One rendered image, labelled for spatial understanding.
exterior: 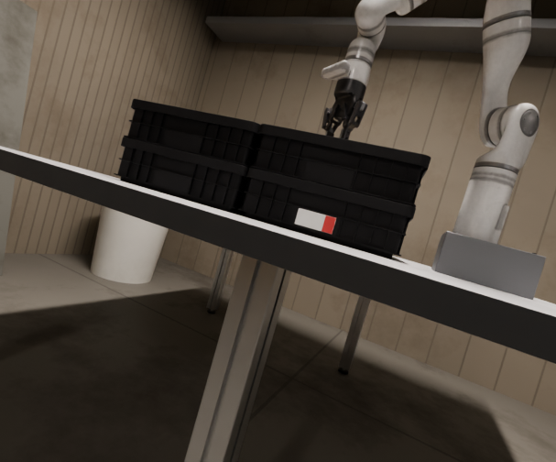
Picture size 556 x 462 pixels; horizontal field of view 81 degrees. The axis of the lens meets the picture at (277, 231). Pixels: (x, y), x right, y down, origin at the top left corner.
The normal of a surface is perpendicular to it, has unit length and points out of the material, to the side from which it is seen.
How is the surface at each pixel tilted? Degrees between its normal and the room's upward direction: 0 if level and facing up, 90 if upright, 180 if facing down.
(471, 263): 90
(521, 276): 90
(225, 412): 90
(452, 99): 90
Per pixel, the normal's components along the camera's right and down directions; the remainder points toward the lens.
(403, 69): -0.39, -0.08
